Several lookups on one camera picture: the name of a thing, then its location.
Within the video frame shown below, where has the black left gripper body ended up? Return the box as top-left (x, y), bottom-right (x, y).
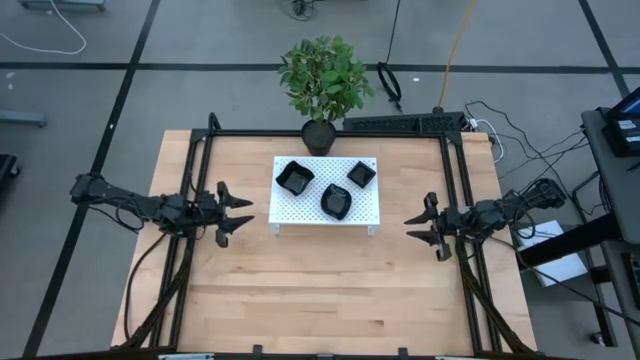
top-left (182, 192), bottom-right (221, 236)

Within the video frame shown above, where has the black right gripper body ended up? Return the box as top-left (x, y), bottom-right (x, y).
top-left (437, 205), bottom-right (476, 239)

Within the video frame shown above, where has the black wavy-edged plastic plate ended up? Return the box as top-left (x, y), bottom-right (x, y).
top-left (275, 159), bottom-right (316, 197)

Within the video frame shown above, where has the black square plastic plate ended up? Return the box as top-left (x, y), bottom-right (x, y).
top-left (346, 160), bottom-right (378, 190)

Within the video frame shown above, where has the black leaf-shaped plastic plate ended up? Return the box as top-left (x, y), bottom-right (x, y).
top-left (320, 183), bottom-right (353, 222)

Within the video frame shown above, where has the white perforated metal shelf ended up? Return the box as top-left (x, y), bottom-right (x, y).
top-left (268, 155), bottom-right (381, 236)

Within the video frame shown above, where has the black cart base bar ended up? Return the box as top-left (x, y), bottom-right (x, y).
top-left (519, 212), bottom-right (621, 269)

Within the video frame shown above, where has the white box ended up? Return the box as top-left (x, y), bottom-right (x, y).
top-left (516, 219), bottom-right (590, 288)

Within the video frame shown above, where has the green potted plant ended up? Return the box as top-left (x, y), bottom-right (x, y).
top-left (278, 33), bottom-right (375, 157)

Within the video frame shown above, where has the grey equipment cart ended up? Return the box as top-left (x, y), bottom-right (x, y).
top-left (581, 87), bottom-right (640, 311)

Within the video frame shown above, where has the black laptop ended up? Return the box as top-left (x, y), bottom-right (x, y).
top-left (602, 87), bottom-right (640, 159)

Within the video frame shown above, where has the black caster foot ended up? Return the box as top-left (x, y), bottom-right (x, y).
top-left (0, 153), bottom-right (21, 182)

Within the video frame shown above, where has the grey furniture foot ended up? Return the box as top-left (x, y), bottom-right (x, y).
top-left (0, 109), bottom-right (49, 129)

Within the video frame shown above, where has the grey floor bar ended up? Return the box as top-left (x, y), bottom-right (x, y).
top-left (18, 0), bottom-right (107, 12)

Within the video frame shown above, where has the black aluminium table frame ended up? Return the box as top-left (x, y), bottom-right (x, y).
top-left (110, 112), bottom-right (539, 360)

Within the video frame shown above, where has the black perforated cable tray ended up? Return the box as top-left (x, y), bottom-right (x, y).
top-left (342, 111), bottom-right (467, 135)

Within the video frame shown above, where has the white power plug cable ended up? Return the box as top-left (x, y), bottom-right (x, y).
top-left (467, 117), bottom-right (505, 165)

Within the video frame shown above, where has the yellow hanging cable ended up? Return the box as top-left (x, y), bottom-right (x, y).
top-left (437, 0), bottom-right (480, 114)

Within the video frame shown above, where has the black looped floor cable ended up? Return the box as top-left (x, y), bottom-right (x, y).
top-left (375, 0), bottom-right (404, 113)

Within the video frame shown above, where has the white floor cable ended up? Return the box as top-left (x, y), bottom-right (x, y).
top-left (0, 0), bottom-right (88, 56)

